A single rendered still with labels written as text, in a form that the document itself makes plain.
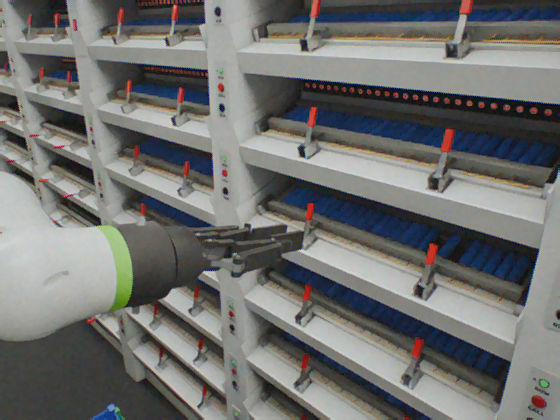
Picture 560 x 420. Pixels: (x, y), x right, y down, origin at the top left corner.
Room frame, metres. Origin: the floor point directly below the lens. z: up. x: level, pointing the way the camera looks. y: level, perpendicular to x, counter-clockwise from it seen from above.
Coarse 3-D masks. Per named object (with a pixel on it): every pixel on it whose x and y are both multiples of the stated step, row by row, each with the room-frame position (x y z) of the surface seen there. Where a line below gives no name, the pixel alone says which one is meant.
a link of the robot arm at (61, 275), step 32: (0, 224) 0.38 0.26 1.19; (32, 224) 0.38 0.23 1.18; (0, 256) 0.34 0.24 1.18; (32, 256) 0.34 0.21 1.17; (64, 256) 0.36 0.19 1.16; (96, 256) 0.38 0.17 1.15; (128, 256) 0.40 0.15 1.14; (0, 288) 0.32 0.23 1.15; (32, 288) 0.33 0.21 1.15; (64, 288) 0.34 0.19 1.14; (96, 288) 0.37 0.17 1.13; (128, 288) 0.39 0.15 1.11; (0, 320) 0.31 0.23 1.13; (32, 320) 0.32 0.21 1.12; (64, 320) 0.34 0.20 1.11
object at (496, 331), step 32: (256, 192) 0.99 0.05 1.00; (288, 192) 1.05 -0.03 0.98; (256, 224) 0.95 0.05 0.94; (288, 256) 0.86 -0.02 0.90; (320, 256) 0.80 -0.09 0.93; (352, 256) 0.78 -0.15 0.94; (384, 256) 0.76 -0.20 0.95; (352, 288) 0.75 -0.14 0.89; (384, 288) 0.68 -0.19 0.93; (480, 288) 0.64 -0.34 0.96; (448, 320) 0.60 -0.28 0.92; (480, 320) 0.58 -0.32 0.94; (512, 320) 0.57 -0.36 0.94; (512, 352) 0.53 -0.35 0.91
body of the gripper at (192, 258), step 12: (168, 228) 0.48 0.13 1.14; (180, 228) 0.49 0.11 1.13; (180, 240) 0.46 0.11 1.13; (192, 240) 0.47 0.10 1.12; (216, 240) 0.54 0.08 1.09; (180, 252) 0.45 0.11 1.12; (192, 252) 0.46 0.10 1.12; (204, 252) 0.48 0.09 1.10; (216, 252) 0.49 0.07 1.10; (228, 252) 0.51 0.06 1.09; (180, 264) 0.45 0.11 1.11; (192, 264) 0.46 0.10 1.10; (204, 264) 0.47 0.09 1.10; (180, 276) 0.45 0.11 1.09; (192, 276) 0.46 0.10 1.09
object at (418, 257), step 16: (272, 208) 0.98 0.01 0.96; (288, 208) 0.94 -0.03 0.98; (336, 224) 0.85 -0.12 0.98; (336, 240) 0.82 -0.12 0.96; (352, 240) 0.82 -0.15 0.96; (368, 240) 0.79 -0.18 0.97; (384, 240) 0.77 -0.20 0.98; (400, 256) 0.74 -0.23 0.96; (416, 256) 0.72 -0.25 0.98; (448, 272) 0.67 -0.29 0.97; (464, 272) 0.65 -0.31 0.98; (480, 272) 0.65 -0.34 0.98; (464, 288) 0.64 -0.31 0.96; (496, 288) 0.62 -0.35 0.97; (512, 288) 0.60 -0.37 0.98
